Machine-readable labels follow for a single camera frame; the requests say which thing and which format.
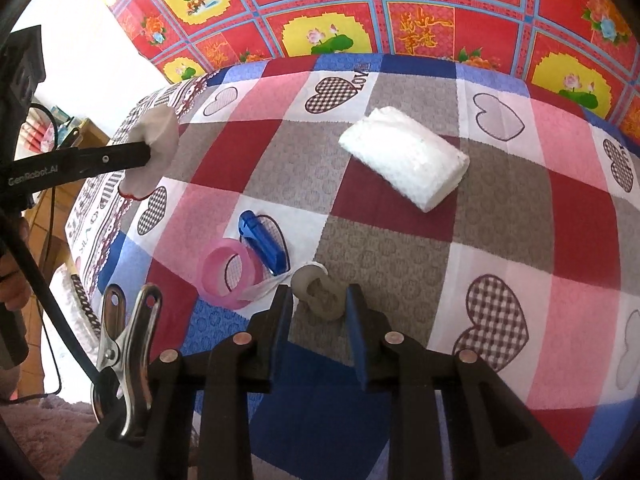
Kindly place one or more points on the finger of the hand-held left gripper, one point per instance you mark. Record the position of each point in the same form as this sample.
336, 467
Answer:
110, 160

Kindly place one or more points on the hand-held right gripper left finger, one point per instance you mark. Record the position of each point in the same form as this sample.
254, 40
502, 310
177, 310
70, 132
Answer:
282, 330

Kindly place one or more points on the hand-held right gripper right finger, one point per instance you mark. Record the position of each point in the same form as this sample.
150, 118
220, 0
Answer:
356, 340

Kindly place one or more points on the white cloth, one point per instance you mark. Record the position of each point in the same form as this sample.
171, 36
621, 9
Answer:
405, 160

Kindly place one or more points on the person's left hand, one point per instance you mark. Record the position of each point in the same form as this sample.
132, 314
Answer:
17, 290

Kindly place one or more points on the blue plastic lighter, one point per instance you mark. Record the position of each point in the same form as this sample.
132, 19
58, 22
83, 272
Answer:
262, 245

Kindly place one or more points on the checkered heart tablecloth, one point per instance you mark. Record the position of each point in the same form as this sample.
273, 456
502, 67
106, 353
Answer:
400, 260

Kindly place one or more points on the pink tape roll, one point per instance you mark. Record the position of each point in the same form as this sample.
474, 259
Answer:
209, 272

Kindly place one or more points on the metal spring clip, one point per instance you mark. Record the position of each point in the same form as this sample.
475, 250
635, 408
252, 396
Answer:
127, 355

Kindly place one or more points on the red floral printed cloth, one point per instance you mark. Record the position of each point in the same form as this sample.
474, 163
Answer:
325, 5

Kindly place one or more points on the pink fuzzy cloth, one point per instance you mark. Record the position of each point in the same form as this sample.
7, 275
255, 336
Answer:
35, 430

